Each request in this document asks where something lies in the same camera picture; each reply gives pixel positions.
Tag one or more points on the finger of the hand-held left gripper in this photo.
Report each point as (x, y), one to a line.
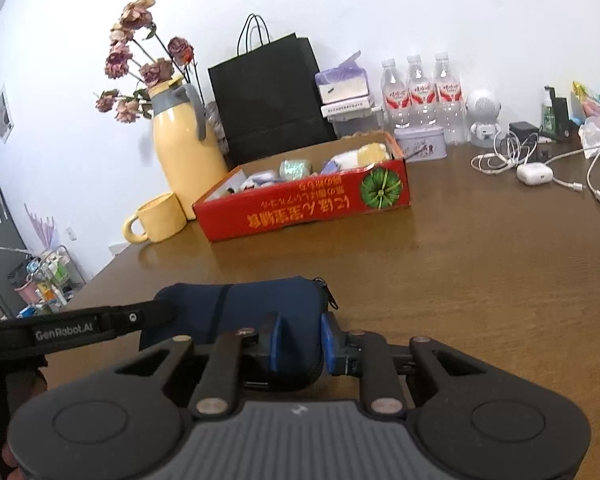
(142, 316)

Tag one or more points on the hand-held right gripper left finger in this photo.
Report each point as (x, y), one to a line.
(275, 342)

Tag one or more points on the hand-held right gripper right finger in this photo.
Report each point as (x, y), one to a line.
(331, 345)

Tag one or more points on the purple fluffy scrunchie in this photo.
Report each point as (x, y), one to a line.
(262, 178)

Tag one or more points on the black paper bag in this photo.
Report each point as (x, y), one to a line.
(270, 105)

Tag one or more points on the white wall socket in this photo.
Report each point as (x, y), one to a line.
(114, 251)
(70, 233)

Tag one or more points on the white and yellow plush toy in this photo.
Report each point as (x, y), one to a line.
(360, 157)

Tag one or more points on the teal glitter packet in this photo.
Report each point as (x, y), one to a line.
(295, 170)

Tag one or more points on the flat white box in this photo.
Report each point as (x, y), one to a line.
(349, 107)

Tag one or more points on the metal rolling cart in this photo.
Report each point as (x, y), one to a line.
(50, 280)

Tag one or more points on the yellow thermos jug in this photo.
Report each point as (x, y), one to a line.
(187, 150)

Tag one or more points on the colourful snack packets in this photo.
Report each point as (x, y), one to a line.
(597, 102)

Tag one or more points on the wall paper notice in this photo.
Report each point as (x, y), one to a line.
(4, 115)

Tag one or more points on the clear plastic container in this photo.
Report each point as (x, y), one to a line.
(355, 124)

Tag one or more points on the yellow ceramic mug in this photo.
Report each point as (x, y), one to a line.
(162, 220)

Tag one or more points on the white robot toy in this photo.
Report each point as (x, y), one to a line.
(484, 115)

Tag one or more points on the crumpled clear plastic bag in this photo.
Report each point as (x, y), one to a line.
(594, 137)

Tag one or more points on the black stand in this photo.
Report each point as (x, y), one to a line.
(561, 115)

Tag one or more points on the navy zip pouch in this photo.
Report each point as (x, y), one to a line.
(240, 310)

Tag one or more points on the green sanitizer bottle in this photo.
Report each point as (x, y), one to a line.
(549, 112)

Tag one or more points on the black power adapter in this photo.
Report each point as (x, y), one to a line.
(524, 132)

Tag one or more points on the white earbud case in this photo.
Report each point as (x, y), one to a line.
(535, 174)

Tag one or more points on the purple dried grass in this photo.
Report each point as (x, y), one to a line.
(42, 227)

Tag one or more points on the dried pink flowers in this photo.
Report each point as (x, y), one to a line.
(130, 55)

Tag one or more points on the grey tin box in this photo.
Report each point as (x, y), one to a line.
(420, 146)

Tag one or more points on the red cardboard box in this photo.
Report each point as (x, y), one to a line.
(305, 207)

